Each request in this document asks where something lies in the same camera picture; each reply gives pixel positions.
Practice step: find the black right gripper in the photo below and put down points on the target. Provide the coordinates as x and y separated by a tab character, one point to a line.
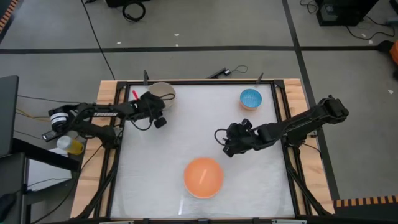
241	137

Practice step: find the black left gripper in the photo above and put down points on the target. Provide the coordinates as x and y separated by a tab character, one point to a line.
148	104

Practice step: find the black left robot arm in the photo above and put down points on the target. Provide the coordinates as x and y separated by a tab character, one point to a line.
104	114

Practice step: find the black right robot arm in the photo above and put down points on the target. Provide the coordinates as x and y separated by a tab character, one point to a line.
306	121

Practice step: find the beige bowl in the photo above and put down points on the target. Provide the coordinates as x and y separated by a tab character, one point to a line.
164	91

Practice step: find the red marker pen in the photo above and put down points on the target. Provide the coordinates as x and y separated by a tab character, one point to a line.
135	94

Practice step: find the white table mat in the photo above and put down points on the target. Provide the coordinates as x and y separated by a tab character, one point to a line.
199	140

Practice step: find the small blue bowl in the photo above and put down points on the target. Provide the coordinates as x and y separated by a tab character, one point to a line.
250	98

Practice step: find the large orange bowl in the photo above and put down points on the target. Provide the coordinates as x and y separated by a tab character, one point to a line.
203	177

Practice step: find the black power adapter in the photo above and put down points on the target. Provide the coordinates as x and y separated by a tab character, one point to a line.
219	73

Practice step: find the yellow bottle with white cap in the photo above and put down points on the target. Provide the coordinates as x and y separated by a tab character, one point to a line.
70	145

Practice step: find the black yellow striped ramp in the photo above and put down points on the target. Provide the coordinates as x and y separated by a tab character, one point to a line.
367	205

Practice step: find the black monitor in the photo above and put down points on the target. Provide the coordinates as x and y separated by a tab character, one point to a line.
8	115

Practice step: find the black side desk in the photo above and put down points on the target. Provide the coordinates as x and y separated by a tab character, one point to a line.
21	177

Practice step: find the black equipment box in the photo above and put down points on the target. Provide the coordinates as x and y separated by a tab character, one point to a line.
343	12

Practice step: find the orange round object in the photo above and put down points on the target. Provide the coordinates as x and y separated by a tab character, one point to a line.
394	51

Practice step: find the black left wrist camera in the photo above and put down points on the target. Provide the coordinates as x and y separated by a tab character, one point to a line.
160	122

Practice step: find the black aluminium table frame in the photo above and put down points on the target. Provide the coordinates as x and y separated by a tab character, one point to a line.
113	174

